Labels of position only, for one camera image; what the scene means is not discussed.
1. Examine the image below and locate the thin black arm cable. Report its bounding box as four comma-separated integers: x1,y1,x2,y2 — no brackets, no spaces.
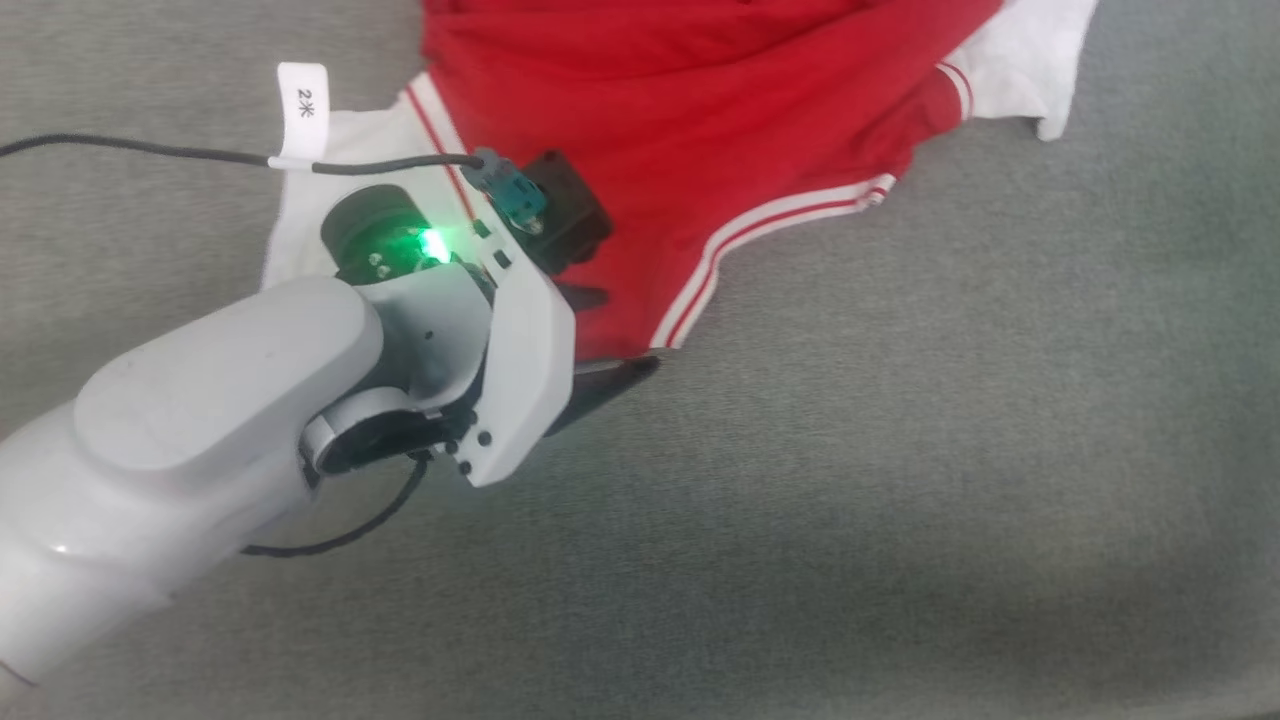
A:
240,455,432,559

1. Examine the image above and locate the white cable label tag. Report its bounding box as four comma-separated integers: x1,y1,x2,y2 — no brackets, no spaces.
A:
268,61,331,172

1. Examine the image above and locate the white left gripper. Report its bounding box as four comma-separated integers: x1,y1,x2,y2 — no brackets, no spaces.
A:
440,165,662,490

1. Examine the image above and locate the teal cable connector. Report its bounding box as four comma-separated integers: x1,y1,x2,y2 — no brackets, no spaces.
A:
470,147,549,237

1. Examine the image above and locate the red and white basketball jersey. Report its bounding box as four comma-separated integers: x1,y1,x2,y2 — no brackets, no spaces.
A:
262,0,1101,363

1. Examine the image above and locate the thin black camera cable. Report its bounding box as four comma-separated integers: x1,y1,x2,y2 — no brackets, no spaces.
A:
0,134,487,177

